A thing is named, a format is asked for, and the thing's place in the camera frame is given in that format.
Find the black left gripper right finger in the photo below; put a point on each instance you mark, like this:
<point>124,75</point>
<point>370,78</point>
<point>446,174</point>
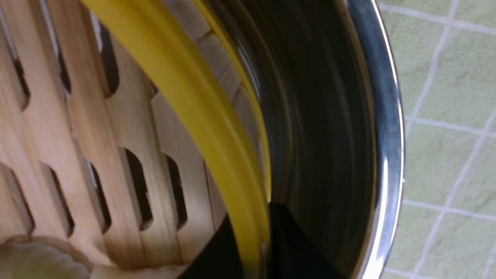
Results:
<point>293,254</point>

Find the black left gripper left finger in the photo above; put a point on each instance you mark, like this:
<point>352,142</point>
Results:
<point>219,259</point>

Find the bamboo steamer basket yellow rim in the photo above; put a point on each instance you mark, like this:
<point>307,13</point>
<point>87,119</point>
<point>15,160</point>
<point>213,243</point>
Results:
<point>129,129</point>

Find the stainless steel pot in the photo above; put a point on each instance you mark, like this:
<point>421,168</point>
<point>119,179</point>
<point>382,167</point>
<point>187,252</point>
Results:
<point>326,83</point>

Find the white toy dumpling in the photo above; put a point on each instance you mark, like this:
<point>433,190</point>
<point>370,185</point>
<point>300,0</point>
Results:
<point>42,258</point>

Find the green checkered tablecloth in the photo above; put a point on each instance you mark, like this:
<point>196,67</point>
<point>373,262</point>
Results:
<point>445,51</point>

